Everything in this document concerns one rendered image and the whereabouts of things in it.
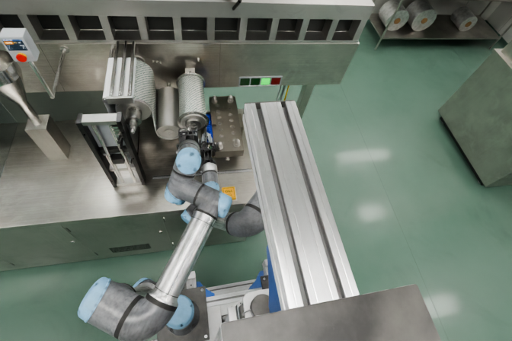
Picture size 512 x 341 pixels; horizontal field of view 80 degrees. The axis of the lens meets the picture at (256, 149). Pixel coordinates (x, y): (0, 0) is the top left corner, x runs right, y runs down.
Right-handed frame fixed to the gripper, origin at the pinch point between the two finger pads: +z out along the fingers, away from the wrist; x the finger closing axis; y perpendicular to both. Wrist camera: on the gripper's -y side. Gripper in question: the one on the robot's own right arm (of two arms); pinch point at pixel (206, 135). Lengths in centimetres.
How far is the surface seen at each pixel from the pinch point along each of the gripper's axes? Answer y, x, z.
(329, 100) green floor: -109, -143, 118
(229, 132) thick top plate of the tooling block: -6.0, -13.4, 5.6
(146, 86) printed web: 29.5, 25.3, 7.4
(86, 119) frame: 35, 45, -15
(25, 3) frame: 54, 67, 30
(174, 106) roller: 13.5, 14.6, 8.7
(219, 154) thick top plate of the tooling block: -8.4, -6.7, -7.0
